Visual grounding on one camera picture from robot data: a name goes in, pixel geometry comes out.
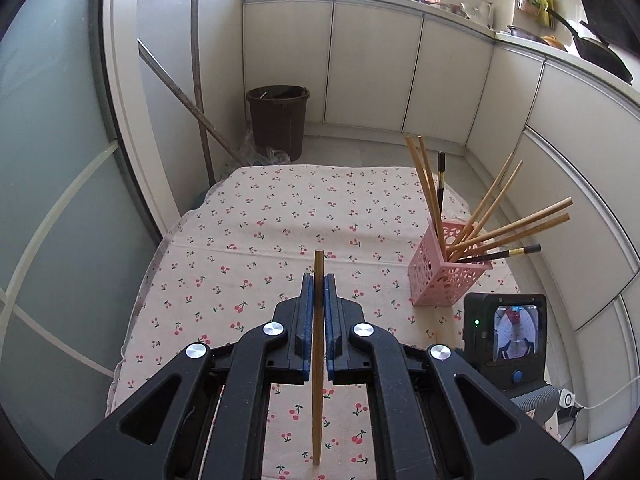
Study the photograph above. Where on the wooden mop pole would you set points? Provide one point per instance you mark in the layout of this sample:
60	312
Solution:
185	105

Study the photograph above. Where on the yellow green snack packets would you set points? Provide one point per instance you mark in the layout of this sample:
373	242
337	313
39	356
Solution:
537	7

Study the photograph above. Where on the white kitchen cabinet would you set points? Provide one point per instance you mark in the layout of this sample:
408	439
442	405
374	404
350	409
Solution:
375	60

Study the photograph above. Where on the glass pitcher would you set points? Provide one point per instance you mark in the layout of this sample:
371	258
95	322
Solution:
482	12

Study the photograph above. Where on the dark cooking pan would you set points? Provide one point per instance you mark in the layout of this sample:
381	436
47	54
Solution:
525	32

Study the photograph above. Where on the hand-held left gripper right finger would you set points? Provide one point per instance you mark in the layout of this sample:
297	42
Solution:
329	310

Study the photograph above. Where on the black chopstick with gold band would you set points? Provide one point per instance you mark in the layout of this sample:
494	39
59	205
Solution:
441	180
525	250

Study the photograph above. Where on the pink perforated plastic utensil holder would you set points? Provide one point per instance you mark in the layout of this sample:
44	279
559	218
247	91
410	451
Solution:
435	301

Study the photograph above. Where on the cherry print tablecloth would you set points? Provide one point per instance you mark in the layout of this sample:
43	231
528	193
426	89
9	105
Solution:
280	220

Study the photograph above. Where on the clear plastic bag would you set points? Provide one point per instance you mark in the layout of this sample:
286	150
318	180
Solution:
250	155

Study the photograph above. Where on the frosted glass sliding door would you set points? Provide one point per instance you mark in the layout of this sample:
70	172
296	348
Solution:
50	160

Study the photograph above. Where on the black frying pan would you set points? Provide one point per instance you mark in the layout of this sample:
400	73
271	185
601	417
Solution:
600	55

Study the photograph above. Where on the brown plastic bucket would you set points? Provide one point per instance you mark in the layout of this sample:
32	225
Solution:
277	125

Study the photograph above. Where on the white power adapter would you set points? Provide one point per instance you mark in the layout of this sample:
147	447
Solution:
567	399

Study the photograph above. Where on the orange lid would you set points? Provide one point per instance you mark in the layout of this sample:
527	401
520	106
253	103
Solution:
555	41

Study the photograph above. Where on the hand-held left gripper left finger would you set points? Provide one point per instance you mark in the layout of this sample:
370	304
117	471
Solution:
309	310

